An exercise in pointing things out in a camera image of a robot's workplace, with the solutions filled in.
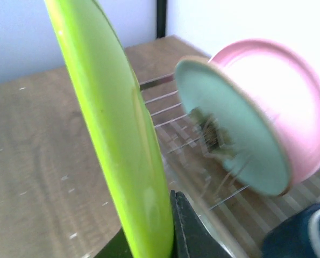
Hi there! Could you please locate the dark blue mug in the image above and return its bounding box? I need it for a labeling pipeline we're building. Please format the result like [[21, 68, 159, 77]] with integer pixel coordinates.
[[261, 203, 320, 258]]

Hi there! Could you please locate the pink plate with woven pattern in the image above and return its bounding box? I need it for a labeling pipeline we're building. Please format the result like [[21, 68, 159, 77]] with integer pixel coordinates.
[[210, 39, 320, 184]]

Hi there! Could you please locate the lime green small plate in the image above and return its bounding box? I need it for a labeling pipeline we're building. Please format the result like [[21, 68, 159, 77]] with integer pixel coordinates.
[[46, 1, 174, 257]]

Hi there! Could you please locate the metal wire dish rack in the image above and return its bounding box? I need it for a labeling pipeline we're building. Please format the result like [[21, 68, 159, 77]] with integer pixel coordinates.
[[140, 75, 320, 257]]

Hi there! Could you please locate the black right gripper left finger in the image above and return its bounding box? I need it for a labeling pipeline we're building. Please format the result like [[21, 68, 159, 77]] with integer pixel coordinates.
[[95, 228, 133, 258]]

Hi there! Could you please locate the left black frame post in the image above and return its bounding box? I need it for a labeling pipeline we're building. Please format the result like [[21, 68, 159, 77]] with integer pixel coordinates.
[[156, 0, 167, 39]]

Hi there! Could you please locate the mint green flower plate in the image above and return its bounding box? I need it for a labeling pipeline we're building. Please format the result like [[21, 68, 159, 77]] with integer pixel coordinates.
[[174, 56, 293, 196]]

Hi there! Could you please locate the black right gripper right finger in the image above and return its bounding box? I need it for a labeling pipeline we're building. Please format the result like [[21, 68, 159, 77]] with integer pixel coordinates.
[[170, 190, 231, 258]]

